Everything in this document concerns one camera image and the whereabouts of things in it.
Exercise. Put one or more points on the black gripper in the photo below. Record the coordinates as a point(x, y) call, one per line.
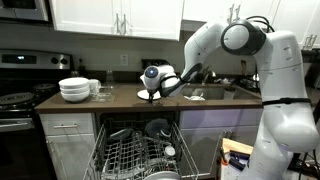
point(152, 94)

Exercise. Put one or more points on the white round plate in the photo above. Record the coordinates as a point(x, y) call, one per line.
point(142, 95)

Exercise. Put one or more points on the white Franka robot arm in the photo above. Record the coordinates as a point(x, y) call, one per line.
point(286, 100)

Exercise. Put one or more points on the white plate in rack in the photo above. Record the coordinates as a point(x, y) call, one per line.
point(161, 176)

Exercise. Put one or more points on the black bowl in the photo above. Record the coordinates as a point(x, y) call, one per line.
point(156, 126)

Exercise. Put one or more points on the black countertop appliance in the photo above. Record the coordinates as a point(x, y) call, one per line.
point(153, 62)

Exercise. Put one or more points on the white dishes in sink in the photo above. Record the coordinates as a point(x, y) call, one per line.
point(194, 97)

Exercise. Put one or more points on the black pan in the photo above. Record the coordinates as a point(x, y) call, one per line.
point(120, 134)

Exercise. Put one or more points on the clear glass dish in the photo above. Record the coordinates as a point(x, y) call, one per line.
point(102, 96)

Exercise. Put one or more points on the white round lid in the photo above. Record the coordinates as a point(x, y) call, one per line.
point(169, 151)

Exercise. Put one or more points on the white mug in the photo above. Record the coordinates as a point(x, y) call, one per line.
point(94, 86)

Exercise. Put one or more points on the chrome faucet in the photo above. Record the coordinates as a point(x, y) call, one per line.
point(210, 73)

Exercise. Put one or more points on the steel kitchen sink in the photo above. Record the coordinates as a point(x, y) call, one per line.
point(216, 92)

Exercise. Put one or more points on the white sink cabinet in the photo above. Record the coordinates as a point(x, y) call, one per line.
point(213, 126)

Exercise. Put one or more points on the dark bottle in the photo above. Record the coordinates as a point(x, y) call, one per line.
point(82, 68)

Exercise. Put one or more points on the white ceramic bowl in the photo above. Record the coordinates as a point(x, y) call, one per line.
point(74, 82)
point(75, 90)
point(75, 97)

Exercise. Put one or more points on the grey cup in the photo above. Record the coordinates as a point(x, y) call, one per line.
point(229, 94)

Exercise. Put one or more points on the white upper cabinet door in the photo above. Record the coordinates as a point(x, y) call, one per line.
point(153, 16)
point(83, 15)

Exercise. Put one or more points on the white cabinet door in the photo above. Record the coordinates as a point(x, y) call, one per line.
point(153, 16)
point(71, 156)
point(83, 15)

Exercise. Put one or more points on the white drawer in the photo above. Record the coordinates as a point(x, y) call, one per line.
point(66, 120)

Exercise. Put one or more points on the light wooden board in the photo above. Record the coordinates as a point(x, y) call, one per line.
point(235, 145)

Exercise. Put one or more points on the black dish drainer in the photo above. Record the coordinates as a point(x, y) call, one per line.
point(245, 81)

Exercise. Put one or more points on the white lower cabinet door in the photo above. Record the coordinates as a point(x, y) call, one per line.
point(71, 156)

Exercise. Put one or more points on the brown wooden utensil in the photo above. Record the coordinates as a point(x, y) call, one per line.
point(243, 66)

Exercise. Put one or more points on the black tool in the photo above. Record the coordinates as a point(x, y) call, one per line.
point(238, 160)

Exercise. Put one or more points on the black steel stove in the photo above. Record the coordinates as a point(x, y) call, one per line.
point(20, 100)

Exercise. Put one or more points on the steel microwave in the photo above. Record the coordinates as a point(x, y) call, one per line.
point(20, 8)

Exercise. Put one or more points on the white wall outlet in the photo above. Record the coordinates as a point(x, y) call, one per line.
point(124, 60)

